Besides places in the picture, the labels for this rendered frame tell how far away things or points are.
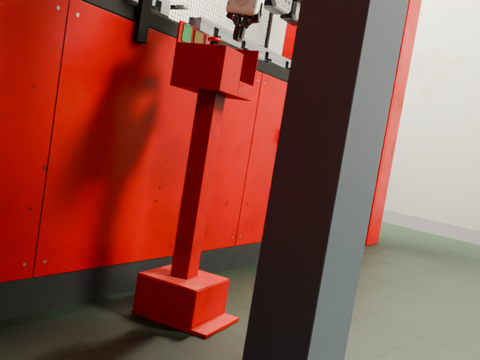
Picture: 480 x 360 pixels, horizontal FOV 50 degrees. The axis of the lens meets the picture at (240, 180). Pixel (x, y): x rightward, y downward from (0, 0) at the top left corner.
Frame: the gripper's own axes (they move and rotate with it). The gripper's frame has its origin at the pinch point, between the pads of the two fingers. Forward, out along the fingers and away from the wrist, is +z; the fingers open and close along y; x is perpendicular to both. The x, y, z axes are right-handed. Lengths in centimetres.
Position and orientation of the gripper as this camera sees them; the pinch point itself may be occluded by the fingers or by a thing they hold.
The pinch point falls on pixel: (238, 33)
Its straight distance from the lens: 156.7
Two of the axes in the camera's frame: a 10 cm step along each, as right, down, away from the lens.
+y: 8.7, 2.6, -4.3
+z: -2.3, 9.7, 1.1
